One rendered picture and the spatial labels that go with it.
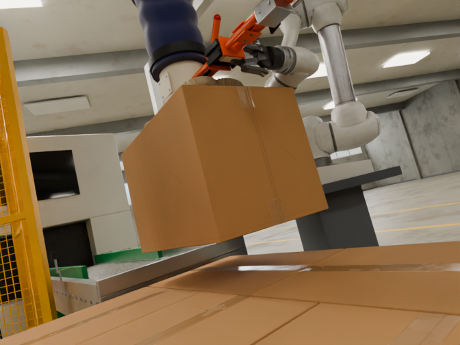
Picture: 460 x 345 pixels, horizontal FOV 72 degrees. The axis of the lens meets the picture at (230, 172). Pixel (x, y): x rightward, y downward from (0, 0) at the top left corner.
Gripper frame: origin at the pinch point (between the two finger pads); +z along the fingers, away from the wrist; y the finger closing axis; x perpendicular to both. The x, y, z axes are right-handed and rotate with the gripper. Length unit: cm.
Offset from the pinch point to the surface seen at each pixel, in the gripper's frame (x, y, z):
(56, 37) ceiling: 420, -277, -60
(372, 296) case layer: -34, 65, 15
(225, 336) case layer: -19, 65, 36
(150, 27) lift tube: 25.0, -22.9, 9.6
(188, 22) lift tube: 16.8, -21.3, -1.1
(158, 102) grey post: 342, -138, -164
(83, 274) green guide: 134, 60, 23
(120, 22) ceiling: 357, -276, -140
